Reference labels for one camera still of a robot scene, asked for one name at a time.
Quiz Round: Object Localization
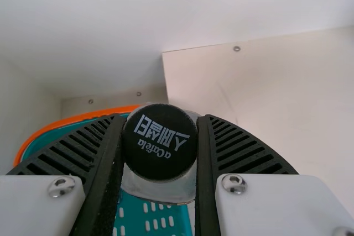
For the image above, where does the teal shopping basket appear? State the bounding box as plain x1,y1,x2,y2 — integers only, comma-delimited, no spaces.
13,104,194,236

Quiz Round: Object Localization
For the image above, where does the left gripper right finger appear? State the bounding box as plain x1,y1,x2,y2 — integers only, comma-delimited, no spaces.
193,113,354,236

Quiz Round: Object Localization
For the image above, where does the dark coffee bottle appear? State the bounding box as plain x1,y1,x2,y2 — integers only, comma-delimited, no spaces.
120,103,201,206

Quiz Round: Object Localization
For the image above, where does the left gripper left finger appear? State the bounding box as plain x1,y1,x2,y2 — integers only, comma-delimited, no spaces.
0,113,127,236

